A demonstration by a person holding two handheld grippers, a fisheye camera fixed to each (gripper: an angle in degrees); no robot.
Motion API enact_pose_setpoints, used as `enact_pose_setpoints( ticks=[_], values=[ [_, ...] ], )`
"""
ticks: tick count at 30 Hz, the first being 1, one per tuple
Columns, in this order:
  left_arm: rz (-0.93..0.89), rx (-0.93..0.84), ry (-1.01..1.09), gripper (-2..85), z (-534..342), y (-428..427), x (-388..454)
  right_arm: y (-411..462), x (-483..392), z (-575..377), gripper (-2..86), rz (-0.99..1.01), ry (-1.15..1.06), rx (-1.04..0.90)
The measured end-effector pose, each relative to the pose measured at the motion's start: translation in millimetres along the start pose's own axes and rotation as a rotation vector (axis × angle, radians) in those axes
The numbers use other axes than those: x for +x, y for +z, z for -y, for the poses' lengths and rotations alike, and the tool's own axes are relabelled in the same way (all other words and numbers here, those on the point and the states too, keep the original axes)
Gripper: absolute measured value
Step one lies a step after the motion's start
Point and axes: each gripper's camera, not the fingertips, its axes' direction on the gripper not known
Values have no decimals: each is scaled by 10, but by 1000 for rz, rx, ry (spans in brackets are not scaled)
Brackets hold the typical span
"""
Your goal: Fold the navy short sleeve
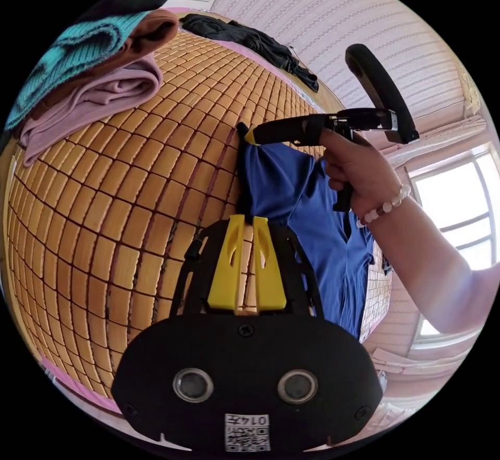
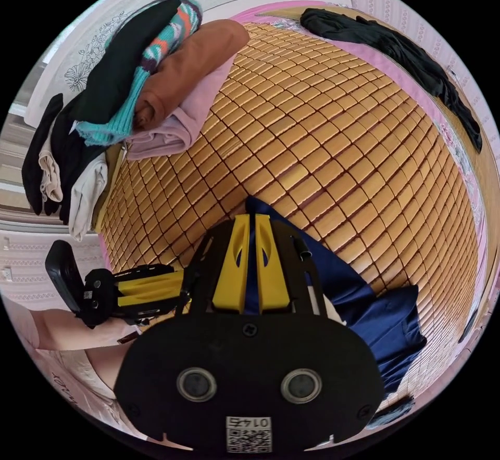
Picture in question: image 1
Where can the person's right hand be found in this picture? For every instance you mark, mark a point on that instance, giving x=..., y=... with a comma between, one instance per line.
x=363, y=171

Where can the black garment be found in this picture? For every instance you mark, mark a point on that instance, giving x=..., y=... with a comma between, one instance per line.
x=250, y=40

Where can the person's right forearm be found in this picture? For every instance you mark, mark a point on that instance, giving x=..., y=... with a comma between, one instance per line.
x=422, y=265

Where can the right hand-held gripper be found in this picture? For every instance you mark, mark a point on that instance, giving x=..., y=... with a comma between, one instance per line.
x=297, y=128

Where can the navy short sleeve shirt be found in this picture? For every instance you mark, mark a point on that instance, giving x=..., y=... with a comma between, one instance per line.
x=304, y=202

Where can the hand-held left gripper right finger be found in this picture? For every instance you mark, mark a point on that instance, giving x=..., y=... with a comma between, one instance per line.
x=270, y=272

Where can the pile of clothes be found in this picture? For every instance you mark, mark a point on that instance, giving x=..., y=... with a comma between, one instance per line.
x=101, y=66

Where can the window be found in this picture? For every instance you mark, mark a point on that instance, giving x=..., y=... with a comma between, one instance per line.
x=449, y=202

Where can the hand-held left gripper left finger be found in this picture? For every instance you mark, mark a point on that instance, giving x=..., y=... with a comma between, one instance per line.
x=223, y=268

